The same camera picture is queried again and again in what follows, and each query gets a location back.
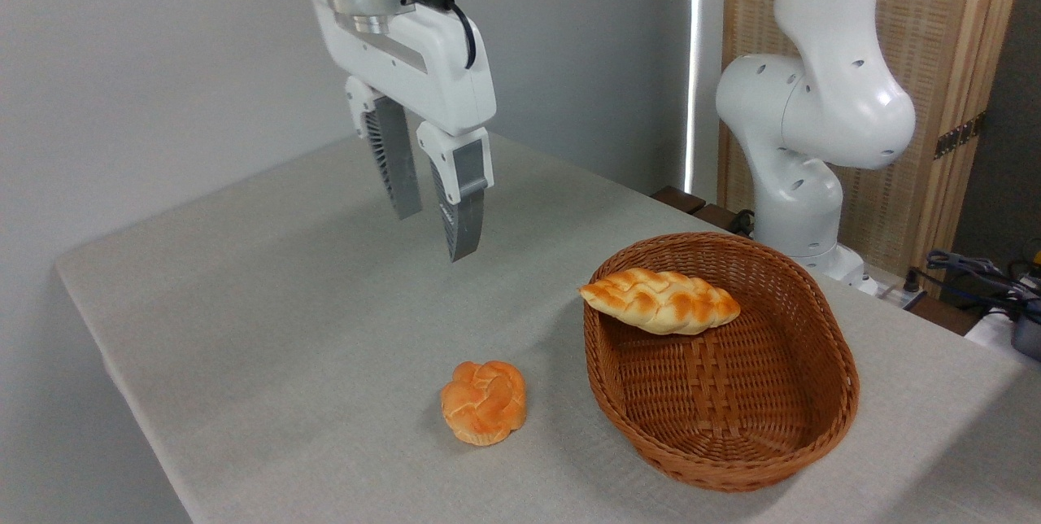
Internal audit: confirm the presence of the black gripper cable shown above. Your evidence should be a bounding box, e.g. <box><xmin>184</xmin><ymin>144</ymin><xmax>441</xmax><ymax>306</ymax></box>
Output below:
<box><xmin>399</xmin><ymin>0</ymin><xmax>478</xmax><ymax>71</ymax></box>

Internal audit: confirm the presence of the long braided bread loaf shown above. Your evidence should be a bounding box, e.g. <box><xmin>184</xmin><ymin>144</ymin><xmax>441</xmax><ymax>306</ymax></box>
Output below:
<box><xmin>578</xmin><ymin>268</ymin><xmax>742</xmax><ymax>336</ymax></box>

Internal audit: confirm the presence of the round braided bread bun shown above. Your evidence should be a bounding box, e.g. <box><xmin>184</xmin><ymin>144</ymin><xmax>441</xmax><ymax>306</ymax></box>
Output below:
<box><xmin>440</xmin><ymin>360</ymin><xmax>528</xmax><ymax>448</ymax></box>

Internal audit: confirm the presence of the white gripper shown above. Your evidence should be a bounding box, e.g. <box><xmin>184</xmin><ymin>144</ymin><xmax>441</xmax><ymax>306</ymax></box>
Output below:
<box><xmin>311</xmin><ymin>0</ymin><xmax>498</xmax><ymax>263</ymax></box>

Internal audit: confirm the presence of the metal screen hinge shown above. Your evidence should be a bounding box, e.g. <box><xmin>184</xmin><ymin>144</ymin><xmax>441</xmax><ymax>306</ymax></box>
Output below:
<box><xmin>934</xmin><ymin>112</ymin><xmax>987</xmax><ymax>160</ymax></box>

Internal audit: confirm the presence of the grey tablecloth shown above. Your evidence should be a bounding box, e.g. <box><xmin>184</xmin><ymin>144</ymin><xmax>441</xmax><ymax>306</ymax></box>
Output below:
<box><xmin>54</xmin><ymin>129</ymin><xmax>1041</xmax><ymax>524</ymax></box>

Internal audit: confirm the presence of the blue black cable bundle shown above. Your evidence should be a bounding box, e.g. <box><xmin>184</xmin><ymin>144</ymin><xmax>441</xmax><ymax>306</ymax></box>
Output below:
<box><xmin>905</xmin><ymin>248</ymin><xmax>1041</xmax><ymax>321</ymax></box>

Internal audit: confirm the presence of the brown oval wicker basket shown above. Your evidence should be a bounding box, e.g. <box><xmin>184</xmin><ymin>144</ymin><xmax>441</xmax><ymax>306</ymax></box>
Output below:
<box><xmin>583</xmin><ymin>232</ymin><xmax>860</xmax><ymax>494</ymax></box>

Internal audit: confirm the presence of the dark brown wooden furniture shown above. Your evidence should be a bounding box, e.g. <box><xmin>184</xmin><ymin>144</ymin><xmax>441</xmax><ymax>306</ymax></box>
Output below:
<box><xmin>651</xmin><ymin>186</ymin><xmax>754</xmax><ymax>237</ymax></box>

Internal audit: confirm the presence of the bamboo folding screen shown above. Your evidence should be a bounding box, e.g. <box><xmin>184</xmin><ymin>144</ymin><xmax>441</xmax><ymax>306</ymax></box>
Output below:
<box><xmin>720</xmin><ymin>0</ymin><xmax>1030</xmax><ymax>281</ymax></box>

